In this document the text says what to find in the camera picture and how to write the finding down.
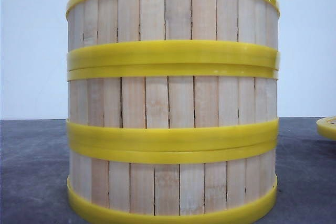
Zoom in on yellow woven steamer lid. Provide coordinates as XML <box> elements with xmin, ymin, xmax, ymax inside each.
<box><xmin>316</xmin><ymin>116</ymin><xmax>336</xmax><ymax>140</ymax></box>

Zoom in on front bamboo steamer basket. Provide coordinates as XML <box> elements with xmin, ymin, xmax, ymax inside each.
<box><xmin>67</xmin><ymin>119</ymin><xmax>279</xmax><ymax>223</ymax></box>

